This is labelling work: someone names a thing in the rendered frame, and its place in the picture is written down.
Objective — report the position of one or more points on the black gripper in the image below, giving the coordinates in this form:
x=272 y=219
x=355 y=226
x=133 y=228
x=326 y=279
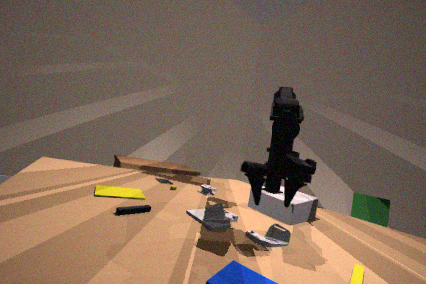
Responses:
x=256 y=171

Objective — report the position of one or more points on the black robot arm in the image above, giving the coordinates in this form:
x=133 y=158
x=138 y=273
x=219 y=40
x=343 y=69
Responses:
x=287 y=114

